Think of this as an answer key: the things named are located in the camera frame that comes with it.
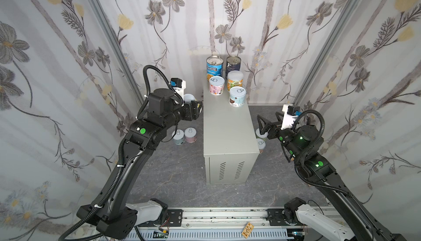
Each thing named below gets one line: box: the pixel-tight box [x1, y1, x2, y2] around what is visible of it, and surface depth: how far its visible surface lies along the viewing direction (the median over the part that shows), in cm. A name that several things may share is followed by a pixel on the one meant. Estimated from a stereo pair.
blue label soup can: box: [206, 55, 224, 81], surface depth 79 cm
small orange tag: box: [241, 221, 255, 239], surface depth 72 cm
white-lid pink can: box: [184, 127, 198, 144], surface depth 100 cm
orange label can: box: [256, 138, 267, 154], surface depth 96 cm
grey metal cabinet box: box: [202, 71, 260, 185], surface depth 69 cm
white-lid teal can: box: [171, 129, 186, 146], surface depth 100 cm
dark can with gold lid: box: [225, 55, 242, 80], surface depth 80 cm
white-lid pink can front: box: [208, 75, 226, 96], surface depth 77 cm
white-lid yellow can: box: [183, 93, 198, 103], surface depth 61 cm
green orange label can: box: [226, 70, 244, 92], surface depth 76 cm
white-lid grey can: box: [229, 85, 247, 108], surface depth 73 cm
